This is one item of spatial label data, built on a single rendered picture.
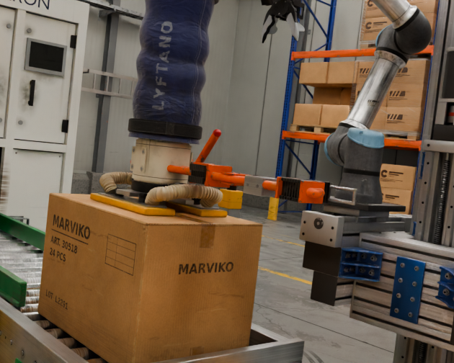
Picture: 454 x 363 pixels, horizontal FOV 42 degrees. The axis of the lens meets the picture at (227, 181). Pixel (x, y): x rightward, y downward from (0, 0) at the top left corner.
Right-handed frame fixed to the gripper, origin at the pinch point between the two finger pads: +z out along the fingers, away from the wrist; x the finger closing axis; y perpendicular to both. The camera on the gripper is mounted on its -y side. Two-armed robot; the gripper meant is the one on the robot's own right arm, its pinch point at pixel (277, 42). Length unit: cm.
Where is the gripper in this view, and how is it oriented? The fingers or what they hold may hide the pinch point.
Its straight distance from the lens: 201.1
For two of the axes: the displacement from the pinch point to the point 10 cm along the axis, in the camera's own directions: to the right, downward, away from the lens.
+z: -1.1, 9.9, 0.5
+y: 7.1, 0.4, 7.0
